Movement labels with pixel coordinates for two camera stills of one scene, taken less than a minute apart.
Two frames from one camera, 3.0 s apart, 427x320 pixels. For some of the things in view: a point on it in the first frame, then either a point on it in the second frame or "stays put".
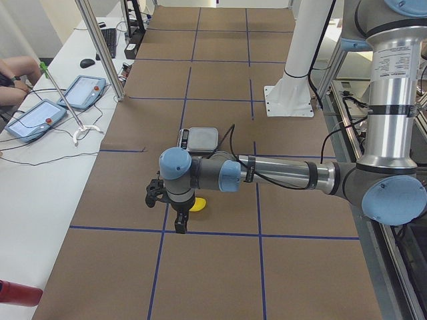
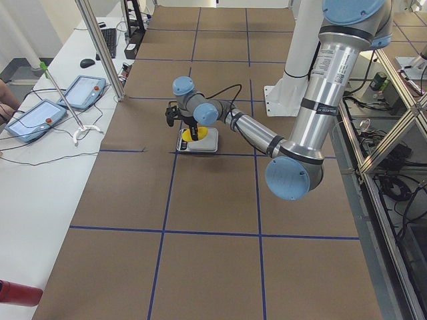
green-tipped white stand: [47, 73] stays put
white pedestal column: [293, 98] stays put
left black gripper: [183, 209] -> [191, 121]
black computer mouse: [87, 62] stays put
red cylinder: [20, 295] stays put
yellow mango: [199, 204] -> [202, 133]
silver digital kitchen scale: [199, 141] stays put
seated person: [18, 76] -> [9, 104]
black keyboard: [110, 36] stays put
